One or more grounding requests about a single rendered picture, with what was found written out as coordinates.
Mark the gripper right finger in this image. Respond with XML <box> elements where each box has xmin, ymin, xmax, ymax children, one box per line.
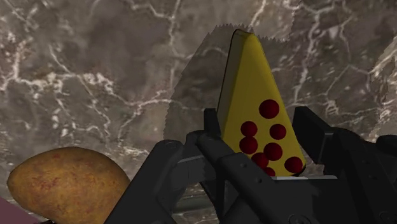
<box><xmin>291</xmin><ymin>106</ymin><xmax>397</xmax><ymax>224</ymax></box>

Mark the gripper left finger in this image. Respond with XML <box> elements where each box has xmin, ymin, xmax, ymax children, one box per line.
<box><xmin>104</xmin><ymin>108</ymin><xmax>274</xmax><ymax>224</ymax></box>

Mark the yellow pizza slice toy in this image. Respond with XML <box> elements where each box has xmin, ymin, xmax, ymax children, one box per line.
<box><xmin>216</xmin><ymin>29</ymin><xmax>307</xmax><ymax>178</ymax></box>

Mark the brown potato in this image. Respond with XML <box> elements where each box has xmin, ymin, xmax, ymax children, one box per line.
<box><xmin>6</xmin><ymin>146</ymin><xmax>131</xmax><ymax>224</ymax></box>

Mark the pink flat object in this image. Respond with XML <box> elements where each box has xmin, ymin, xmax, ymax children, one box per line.
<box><xmin>0</xmin><ymin>195</ymin><xmax>39</xmax><ymax>224</ymax></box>

